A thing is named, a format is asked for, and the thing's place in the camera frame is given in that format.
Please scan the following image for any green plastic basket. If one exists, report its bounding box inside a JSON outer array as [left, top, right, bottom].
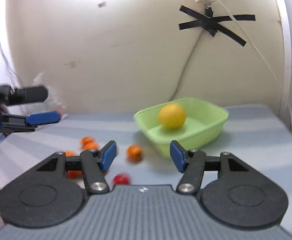
[[134, 98, 229, 159]]

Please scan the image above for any clear plastic bag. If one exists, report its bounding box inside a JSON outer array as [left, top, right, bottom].
[[20, 85, 68, 119]]

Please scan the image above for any black tape cross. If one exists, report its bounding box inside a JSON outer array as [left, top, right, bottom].
[[179, 5, 247, 47]]

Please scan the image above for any orange tomato back left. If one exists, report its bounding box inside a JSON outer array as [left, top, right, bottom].
[[80, 137, 94, 146]]

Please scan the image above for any orange cherry tomato with stem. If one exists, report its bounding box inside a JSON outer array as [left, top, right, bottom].
[[126, 144, 143, 163]]

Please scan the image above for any large orange kumquat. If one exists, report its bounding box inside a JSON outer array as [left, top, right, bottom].
[[82, 142, 99, 151]]

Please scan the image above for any yellow lemon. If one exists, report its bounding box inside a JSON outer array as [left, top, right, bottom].
[[158, 103, 186, 129]]

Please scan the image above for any orange tomato right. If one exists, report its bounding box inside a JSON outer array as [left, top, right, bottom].
[[68, 171, 82, 179]]

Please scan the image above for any white thin cable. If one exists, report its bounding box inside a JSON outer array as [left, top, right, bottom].
[[193, 0, 292, 131]]

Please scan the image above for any red cherry tomato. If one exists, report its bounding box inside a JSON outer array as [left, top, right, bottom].
[[112, 173, 131, 185]]

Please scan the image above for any striped blue white bedsheet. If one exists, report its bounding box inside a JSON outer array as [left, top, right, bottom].
[[0, 105, 292, 234]]

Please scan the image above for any dark wall cable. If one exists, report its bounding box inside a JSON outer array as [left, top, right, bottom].
[[169, 27, 207, 100]]

